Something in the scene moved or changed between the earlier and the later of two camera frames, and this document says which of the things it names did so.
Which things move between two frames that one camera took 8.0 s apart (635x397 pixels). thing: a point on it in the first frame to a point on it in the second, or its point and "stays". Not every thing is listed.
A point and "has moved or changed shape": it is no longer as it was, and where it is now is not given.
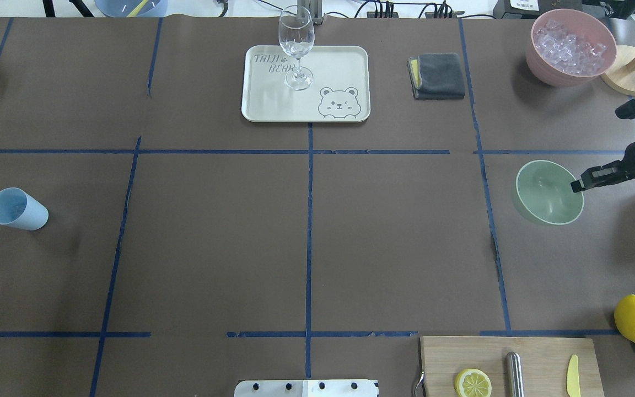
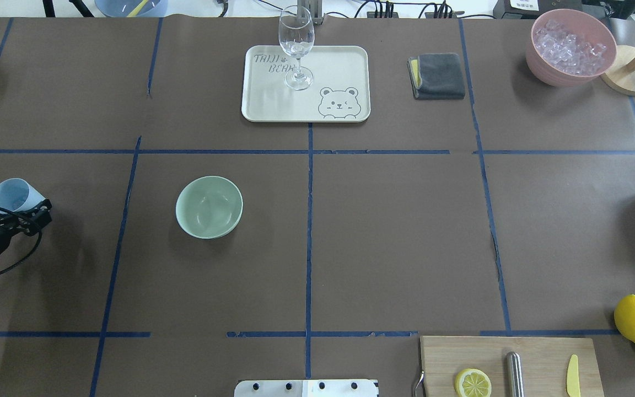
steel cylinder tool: [515, 374] stays
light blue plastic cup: [13, 207] has moved or changed shape
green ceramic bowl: [544, 187] to [209, 207]
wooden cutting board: [546, 362] stays
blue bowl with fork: [132, 8] stays
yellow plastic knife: [572, 377] stays
